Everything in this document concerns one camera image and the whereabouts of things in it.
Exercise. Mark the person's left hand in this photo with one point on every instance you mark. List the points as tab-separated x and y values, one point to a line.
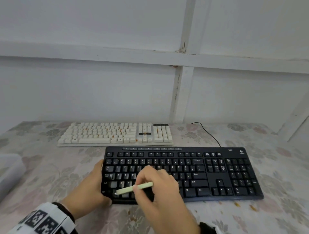
87	192

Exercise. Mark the person's right hand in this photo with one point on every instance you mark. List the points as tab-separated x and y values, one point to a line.
164	202

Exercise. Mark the green brush yellow bristles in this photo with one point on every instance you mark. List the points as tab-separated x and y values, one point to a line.
125	189

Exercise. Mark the black keyboard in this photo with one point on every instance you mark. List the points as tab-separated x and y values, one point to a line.
205	178

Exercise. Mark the white keyboard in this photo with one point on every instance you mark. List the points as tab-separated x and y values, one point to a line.
108	133

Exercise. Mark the clear plastic container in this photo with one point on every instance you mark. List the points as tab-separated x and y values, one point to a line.
9	173

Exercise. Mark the person's left forearm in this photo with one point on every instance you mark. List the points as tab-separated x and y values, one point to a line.
65	212

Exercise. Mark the person's right forearm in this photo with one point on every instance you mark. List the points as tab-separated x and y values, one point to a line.
207	229

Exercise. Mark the floral tablecloth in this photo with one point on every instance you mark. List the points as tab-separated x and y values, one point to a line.
60	164

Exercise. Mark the white marker left wristband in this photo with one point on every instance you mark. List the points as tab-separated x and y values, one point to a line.
45	219

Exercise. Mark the white marker wristband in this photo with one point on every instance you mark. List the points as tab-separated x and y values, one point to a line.
45	219
220	227

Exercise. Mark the white marker right wristband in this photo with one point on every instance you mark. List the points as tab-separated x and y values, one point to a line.
220	227

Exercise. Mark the white wooden frame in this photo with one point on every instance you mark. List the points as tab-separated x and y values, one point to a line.
96	53

